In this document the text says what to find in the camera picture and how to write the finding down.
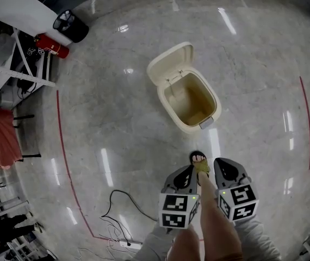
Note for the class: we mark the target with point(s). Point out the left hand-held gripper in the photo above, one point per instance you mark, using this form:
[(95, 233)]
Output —
[(176, 205)]

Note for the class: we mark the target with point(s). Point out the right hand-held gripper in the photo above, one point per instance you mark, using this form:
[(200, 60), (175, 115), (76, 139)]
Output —
[(239, 202)]

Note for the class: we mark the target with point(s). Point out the white plastic container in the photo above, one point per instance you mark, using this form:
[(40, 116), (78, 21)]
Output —
[(187, 96)]

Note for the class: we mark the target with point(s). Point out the person's right forearm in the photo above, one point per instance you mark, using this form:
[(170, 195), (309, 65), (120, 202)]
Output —
[(255, 241)]

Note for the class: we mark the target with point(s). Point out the person's left forearm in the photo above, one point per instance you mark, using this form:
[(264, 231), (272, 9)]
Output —
[(157, 245)]

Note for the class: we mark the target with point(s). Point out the olive green sandal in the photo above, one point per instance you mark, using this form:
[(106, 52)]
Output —
[(202, 167)]

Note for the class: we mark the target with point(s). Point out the person's right leg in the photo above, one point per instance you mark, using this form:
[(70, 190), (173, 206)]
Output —
[(217, 222)]

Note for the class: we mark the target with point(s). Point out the person's leg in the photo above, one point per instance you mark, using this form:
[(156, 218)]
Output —
[(217, 222), (185, 246)]

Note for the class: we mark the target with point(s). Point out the person's left leg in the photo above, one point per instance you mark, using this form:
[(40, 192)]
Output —
[(185, 246)]

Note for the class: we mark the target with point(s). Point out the white power strip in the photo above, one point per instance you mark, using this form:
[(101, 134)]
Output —
[(130, 245)]

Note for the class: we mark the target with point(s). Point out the red floor tape line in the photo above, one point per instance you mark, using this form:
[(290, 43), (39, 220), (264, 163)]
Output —
[(64, 151)]

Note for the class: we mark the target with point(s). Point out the pink cloth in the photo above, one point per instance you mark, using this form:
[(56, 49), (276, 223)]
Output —
[(0, 137)]

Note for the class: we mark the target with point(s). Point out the red fire extinguisher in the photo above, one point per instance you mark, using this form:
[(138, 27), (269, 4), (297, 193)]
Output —
[(53, 46)]

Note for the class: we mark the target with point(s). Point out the black mesh waste bin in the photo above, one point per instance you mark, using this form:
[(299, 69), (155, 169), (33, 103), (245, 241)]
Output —
[(72, 26)]

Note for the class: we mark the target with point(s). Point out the white metal shelf rack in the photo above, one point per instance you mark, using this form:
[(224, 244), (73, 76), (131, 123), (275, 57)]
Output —
[(13, 72)]

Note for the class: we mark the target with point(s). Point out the black chair frame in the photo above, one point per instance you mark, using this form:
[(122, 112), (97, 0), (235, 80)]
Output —
[(27, 135)]

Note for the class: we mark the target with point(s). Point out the white rack frame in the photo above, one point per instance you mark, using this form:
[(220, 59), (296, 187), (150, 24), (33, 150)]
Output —
[(2, 197)]

